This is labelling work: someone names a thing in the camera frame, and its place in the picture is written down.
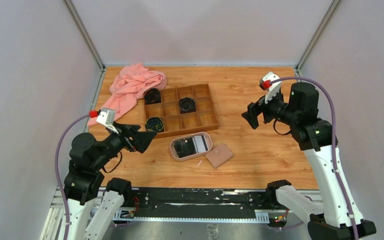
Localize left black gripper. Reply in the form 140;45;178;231
93;120;157;169

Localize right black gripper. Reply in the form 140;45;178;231
241;86;299;129

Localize black credit card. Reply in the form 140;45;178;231
173;137;196;158

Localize pink leather card holder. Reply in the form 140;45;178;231
205;143;234;168

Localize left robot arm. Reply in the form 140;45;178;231
58;123;157;240

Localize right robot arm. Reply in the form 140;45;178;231
242;80;377;240

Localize black flower cup front left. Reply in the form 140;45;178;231
145;117;165;133

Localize black flower cup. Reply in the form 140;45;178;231
178;97;197;114
145;117;165;133
143;88;162;105

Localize black flower cup rear left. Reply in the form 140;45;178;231
143;88;162;105

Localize pink oval tray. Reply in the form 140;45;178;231
169;132;214;162

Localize brown wooden divider tray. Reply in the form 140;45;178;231
144;83;219;139

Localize pink crumpled cloth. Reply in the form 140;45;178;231
102;62;168;121

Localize black flower cup centre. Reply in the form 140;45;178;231
178;97;197;114

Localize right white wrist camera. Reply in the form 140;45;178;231
258;71;281;105

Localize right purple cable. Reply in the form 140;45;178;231
269;76;360;240

